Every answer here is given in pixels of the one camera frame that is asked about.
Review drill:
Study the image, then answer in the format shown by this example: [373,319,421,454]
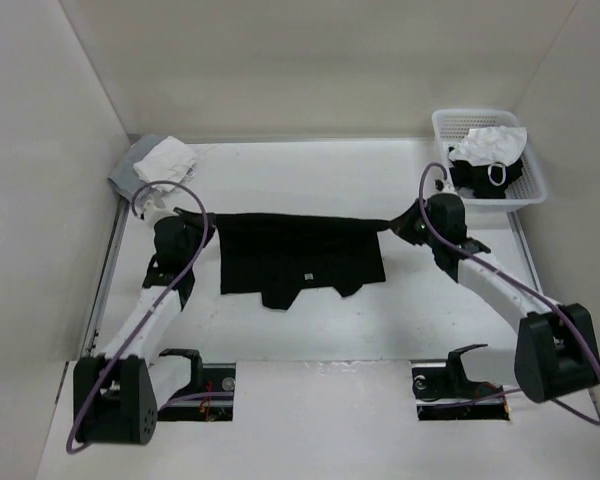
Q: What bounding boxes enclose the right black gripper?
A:
[387,197,442,248]

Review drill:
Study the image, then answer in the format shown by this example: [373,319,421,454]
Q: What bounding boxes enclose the black tank top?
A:
[172,206,411,312]

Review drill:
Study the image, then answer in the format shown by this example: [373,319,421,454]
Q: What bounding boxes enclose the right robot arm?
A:
[389,193,600,403]

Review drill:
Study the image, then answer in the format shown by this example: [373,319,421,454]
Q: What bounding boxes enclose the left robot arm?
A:
[67,209,215,453]

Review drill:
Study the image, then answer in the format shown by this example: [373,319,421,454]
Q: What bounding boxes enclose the folded grey tank top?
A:
[108,134,166,211]

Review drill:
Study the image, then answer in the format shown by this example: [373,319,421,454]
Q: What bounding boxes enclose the folded white tank top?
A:
[133,136,197,193]

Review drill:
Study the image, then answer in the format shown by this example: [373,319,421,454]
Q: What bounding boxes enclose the white tank top in basket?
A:
[451,126,528,166]

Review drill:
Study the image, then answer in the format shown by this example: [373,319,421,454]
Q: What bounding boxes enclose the black clothes in basket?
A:
[448,147,523,199]

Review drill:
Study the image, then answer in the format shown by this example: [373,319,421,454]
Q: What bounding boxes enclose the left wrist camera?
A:
[134,199,170,224]

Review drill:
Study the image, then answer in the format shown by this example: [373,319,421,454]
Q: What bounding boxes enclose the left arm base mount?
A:
[158,361,237,422]

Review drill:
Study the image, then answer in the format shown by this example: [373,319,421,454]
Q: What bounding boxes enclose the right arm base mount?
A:
[411,344,510,421]

